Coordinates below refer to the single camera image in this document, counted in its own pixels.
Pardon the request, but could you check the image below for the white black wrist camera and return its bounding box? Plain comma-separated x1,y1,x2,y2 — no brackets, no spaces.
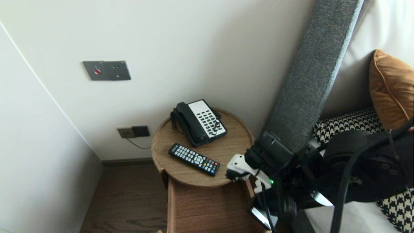
225,154,260,182

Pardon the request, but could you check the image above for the brown velvet cushion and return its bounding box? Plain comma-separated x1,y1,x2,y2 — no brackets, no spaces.
369,49,414,131

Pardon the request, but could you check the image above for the round wooden bedside table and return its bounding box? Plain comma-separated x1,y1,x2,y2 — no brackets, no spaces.
151,108,254,190

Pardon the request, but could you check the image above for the wooden skirting board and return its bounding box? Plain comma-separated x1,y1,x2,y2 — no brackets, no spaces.
102,157,154,167

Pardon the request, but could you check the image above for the dark grey power socket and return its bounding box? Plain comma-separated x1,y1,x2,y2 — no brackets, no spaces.
131,126,150,137

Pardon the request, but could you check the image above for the grey switch plate red dot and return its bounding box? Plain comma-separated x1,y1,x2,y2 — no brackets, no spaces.
82,61,107,81

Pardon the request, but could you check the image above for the black telephone handset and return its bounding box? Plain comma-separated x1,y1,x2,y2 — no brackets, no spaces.
176,102,209,145

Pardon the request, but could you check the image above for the grey fabric headboard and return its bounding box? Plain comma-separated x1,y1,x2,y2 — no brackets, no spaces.
264,0,364,153

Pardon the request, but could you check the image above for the thin black phone cable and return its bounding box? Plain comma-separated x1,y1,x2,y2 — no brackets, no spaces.
126,137,152,149

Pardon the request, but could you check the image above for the black white houndstooth pillow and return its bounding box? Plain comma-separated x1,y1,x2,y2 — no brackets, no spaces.
312,108,414,233

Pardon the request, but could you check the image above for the grey fabric bed frame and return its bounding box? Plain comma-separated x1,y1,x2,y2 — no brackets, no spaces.
291,210,316,233

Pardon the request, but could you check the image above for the wooden table drawer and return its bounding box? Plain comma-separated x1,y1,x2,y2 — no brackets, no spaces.
156,168,275,233

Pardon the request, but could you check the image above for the white bed sheet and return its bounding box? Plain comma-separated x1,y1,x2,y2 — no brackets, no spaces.
304,200,400,233

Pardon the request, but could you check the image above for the beige wall phone socket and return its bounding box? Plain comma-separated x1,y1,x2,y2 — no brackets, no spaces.
117,128,136,139

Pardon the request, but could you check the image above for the black TV remote control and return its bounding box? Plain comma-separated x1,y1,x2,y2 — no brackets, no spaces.
168,143,221,177

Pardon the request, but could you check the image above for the large white pillow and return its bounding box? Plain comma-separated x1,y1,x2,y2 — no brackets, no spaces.
320,0,414,120

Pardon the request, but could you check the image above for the black and white telephone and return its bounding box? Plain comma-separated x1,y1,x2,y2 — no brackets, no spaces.
171,99,228,148

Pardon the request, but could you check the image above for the plain grey wall switch plate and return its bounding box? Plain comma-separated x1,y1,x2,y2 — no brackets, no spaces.
104,61,131,80

